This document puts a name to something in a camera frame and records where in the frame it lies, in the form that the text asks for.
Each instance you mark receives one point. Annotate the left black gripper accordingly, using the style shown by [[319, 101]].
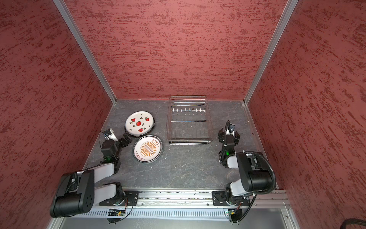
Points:
[[127, 138]]

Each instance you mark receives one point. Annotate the strawberry pattern white plate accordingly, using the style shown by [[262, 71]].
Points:
[[139, 123]]

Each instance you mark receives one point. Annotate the orange sunburst plate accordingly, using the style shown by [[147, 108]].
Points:
[[160, 151]]

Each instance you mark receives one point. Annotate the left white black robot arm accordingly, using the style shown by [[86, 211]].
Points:
[[77, 194]]

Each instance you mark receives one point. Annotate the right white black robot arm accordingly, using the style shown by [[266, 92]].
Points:
[[256, 175]]

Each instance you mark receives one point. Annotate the right small circuit board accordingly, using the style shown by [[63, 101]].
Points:
[[234, 214]]

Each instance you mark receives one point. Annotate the small circuit board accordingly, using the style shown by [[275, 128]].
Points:
[[234, 214], [116, 213]]

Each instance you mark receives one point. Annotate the left small circuit board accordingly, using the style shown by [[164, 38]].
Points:
[[116, 213]]

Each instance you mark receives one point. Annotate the left corner aluminium profile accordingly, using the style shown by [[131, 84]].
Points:
[[75, 31]]

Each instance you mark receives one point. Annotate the corner aluminium profile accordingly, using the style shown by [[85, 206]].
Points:
[[75, 31], [283, 21]]

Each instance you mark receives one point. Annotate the right corner aluminium profile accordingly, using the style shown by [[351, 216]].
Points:
[[283, 21]]

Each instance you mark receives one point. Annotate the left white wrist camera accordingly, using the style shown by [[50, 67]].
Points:
[[109, 134]]

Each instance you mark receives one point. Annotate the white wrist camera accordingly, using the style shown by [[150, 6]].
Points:
[[109, 134], [231, 129]]

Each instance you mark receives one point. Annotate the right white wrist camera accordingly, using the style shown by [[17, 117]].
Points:
[[231, 129]]

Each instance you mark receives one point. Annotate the metal wire dish rack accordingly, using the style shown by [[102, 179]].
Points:
[[189, 121]]

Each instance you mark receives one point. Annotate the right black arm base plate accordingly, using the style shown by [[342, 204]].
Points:
[[221, 198]]

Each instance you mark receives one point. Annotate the aluminium mounting rail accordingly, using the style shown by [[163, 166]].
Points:
[[169, 198]]

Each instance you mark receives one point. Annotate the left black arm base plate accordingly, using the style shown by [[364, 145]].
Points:
[[127, 198]]

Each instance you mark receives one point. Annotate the white slotted cable duct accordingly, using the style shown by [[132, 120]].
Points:
[[179, 214]]

